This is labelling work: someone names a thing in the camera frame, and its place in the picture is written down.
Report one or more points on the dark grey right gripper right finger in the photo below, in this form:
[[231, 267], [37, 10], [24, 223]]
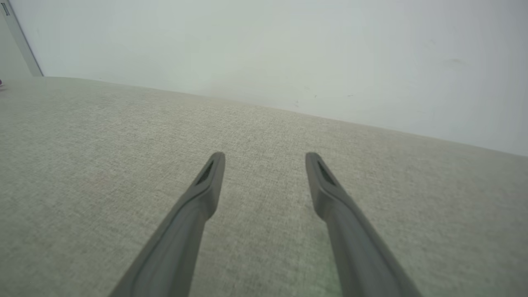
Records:
[[354, 247]]

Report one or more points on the grey metal frame pipe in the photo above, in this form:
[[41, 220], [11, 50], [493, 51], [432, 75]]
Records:
[[20, 37]]

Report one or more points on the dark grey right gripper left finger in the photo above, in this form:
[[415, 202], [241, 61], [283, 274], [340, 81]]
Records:
[[177, 243]]

